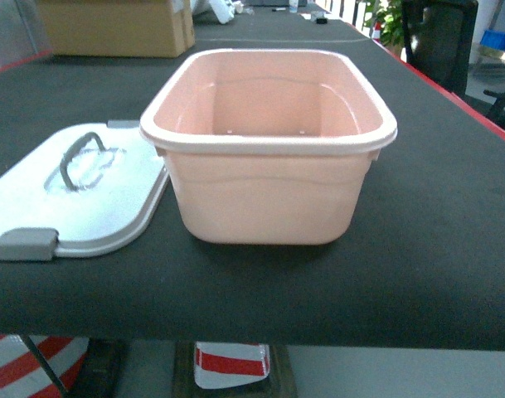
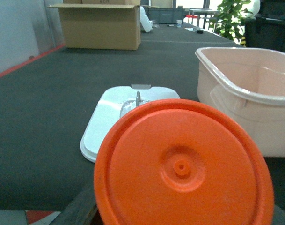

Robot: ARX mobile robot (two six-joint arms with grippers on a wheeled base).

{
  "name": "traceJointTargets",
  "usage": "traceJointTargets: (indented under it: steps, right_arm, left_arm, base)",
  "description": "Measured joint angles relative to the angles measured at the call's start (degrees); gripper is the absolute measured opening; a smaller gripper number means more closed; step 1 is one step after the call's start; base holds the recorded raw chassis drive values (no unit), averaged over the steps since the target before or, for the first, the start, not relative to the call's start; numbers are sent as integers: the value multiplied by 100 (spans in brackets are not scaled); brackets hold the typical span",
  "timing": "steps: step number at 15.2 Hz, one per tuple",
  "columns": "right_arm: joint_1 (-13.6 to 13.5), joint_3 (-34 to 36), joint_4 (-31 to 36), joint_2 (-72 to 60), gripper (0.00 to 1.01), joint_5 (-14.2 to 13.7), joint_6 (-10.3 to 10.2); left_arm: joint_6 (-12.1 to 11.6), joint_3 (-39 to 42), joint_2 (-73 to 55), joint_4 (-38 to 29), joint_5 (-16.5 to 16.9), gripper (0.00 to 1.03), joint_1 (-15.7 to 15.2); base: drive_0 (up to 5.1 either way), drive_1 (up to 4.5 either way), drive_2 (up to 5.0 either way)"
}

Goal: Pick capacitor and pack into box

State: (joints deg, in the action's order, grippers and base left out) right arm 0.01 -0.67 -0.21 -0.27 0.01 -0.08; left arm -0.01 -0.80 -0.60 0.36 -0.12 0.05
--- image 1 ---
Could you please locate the white lid with grey handle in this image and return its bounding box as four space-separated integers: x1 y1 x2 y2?
0 120 169 261

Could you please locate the pink plastic storage box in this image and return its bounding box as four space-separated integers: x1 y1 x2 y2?
140 49 398 245

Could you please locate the brown cardboard box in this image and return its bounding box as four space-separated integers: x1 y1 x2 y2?
36 1 195 58

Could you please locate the red white cone under table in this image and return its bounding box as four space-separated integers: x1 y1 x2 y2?
193 342 271 390

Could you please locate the green potted plant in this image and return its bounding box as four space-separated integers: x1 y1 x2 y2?
363 0 404 58

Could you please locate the black chair at right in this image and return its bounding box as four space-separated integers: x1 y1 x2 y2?
401 1 505 130

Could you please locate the red white cone left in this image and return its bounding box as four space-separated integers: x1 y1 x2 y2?
0 334 90 397

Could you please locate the blue bin far background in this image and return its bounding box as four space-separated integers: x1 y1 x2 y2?
480 30 505 52

